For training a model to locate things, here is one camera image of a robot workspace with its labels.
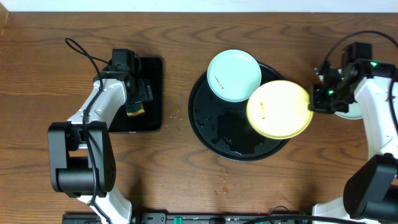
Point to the yellow plate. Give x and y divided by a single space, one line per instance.
279 109

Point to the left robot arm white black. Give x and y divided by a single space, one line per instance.
82 163

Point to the light blue plate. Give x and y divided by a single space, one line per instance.
234 75
353 113

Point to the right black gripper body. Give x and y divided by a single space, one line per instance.
331 99

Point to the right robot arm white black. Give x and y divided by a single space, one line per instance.
370 194

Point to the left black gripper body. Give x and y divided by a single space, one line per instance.
142 92

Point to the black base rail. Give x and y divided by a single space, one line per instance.
162 218

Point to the black square tray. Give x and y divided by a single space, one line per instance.
151 118

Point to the yellow green sponge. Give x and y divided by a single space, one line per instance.
134 109

